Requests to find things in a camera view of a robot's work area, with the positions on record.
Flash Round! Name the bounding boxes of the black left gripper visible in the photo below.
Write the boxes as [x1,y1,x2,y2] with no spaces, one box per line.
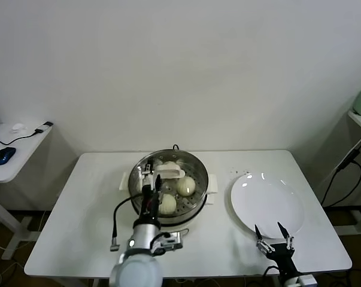
[139,160,163,224]

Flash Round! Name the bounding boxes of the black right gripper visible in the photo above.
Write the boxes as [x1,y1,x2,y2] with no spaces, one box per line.
[254,221,298,275]

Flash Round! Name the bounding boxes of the stainless steel steamer pot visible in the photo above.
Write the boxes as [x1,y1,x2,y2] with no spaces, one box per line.
[119,150,219,224]

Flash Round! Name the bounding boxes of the white round plate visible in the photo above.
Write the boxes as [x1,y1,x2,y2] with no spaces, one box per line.
[230,172,305,239]

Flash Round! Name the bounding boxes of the white electric cooker base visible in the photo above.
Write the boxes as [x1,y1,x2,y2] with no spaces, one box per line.
[138,191,216,240]

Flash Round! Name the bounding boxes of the white table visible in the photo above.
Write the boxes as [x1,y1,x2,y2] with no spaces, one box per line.
[23,149,353,279]

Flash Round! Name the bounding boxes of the white side desk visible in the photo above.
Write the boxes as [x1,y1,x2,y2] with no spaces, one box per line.
[0,121,54,261]

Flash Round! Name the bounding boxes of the white crumpled tissue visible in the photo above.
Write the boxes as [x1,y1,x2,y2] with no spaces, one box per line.
[11,122,29,134]

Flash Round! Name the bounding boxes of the blue computer mouse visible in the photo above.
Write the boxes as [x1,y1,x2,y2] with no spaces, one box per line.
[0,146,16,165]

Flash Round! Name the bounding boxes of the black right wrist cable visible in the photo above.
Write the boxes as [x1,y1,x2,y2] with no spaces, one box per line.
[263,265,281,287]

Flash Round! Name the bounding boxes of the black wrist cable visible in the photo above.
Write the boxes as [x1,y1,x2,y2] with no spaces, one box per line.
[263,265,281,287]
[108,194,145,252]

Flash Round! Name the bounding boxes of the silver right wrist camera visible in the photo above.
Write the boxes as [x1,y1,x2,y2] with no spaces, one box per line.
[296,274,318,287]

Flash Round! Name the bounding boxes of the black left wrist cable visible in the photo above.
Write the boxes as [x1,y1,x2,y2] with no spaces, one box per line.
[108,194,145,252]

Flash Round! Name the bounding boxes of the black cable with adapter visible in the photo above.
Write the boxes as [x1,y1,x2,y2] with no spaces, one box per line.
[0,121,54,146]

